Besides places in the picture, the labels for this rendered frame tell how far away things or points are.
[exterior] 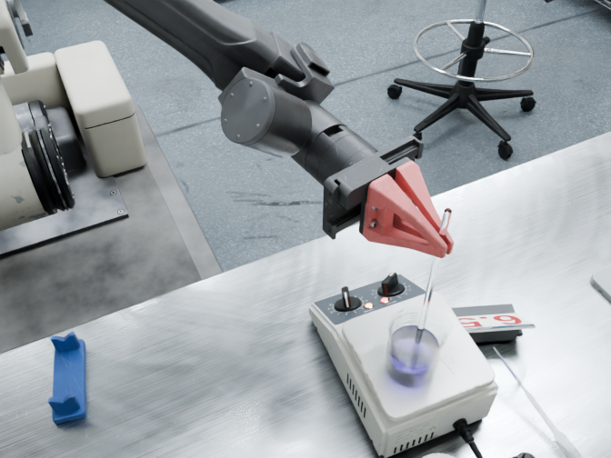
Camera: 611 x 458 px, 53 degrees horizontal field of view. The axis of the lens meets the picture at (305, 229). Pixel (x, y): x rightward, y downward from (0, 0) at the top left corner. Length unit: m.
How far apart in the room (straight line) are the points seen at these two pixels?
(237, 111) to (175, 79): 2.07
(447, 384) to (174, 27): 0.42
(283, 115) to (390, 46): 2.25
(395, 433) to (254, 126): 0.32
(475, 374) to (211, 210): 1.45
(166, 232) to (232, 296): 0.65
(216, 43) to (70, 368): 0.40
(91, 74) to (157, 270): 0.51
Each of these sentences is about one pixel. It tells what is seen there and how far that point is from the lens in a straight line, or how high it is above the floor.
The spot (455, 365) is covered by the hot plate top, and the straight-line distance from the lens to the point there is 0.64.
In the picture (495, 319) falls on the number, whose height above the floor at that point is 0.77.
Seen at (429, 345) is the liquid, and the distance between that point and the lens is 0.60.
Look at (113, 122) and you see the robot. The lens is 1.50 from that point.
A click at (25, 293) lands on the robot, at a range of 1.41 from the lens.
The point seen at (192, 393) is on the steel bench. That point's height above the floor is 0.75.
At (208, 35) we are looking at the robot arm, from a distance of 0.58.
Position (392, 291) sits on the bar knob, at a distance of 0.73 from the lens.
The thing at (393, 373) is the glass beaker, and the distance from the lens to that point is 0.61.
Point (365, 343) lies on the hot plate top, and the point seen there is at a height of 0.84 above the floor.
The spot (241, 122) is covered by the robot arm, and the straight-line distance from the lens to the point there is 0.53.
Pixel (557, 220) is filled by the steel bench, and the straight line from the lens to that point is 0.94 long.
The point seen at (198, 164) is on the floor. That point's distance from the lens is 2.15.
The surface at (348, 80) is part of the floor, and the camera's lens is 2.53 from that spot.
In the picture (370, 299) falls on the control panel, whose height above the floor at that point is 0.80.
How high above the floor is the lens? 1.38
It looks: 47 degrees down
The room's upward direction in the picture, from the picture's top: 1 degrees counter-clockwise
